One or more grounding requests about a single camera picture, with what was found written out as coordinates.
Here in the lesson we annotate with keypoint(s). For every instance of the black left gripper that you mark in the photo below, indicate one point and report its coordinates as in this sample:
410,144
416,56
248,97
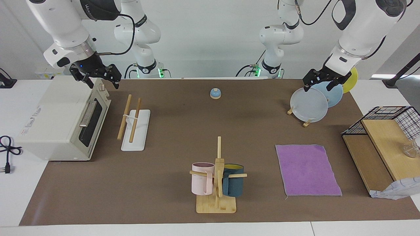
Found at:
331,75

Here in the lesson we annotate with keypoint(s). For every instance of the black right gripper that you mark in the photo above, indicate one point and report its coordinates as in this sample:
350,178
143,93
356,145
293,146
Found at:
90,65

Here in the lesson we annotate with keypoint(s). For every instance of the purple and grey towel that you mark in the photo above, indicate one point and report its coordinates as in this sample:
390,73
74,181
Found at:
306,170

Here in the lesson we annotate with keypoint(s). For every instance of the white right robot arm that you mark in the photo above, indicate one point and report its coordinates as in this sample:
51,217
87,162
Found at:
65,26

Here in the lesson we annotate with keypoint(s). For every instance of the wooden plate rack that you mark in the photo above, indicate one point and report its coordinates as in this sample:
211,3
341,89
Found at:
306,124

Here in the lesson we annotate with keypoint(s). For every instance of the white towel rack wooden bars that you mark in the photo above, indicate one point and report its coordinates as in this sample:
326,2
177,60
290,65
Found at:
136,131

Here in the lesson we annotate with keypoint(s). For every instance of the light blue plate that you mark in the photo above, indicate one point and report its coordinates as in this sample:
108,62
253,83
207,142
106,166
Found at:
333,95

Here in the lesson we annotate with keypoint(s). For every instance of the yellow plate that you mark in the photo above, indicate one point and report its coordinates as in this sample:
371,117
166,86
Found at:
350,83

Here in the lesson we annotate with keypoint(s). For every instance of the grey plate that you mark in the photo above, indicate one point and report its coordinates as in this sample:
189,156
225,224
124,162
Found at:
308,106

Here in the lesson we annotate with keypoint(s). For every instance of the white box device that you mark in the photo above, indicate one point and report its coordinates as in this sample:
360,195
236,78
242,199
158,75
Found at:
46,72

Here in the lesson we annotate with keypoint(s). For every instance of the beige toaster oven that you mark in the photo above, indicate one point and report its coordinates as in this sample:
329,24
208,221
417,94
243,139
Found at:
55,114

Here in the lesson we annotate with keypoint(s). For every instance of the wooden shelf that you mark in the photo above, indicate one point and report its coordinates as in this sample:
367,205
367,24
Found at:
384,144

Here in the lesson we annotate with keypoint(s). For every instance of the brown table mat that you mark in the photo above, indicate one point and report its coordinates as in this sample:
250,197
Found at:
183,131

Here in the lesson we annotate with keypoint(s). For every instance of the blue service bell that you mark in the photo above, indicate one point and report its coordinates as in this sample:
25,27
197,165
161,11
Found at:
215,94

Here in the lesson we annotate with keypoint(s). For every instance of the clear glass cup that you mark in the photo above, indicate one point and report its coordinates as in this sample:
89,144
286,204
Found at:
410,150

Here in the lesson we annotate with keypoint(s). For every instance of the dark teal mug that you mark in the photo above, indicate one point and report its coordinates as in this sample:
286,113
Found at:
234,185

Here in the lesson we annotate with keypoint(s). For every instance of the pink mug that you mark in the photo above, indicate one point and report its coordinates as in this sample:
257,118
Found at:
200,182

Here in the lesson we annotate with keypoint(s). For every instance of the wooden mug tree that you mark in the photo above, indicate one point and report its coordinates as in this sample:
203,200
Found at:
218,203

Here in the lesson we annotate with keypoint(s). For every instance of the black camera stand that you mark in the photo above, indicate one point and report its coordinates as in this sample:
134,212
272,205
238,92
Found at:
392,81

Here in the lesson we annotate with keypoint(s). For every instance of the black clamp mount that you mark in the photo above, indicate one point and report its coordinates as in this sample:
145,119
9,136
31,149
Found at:
6,82

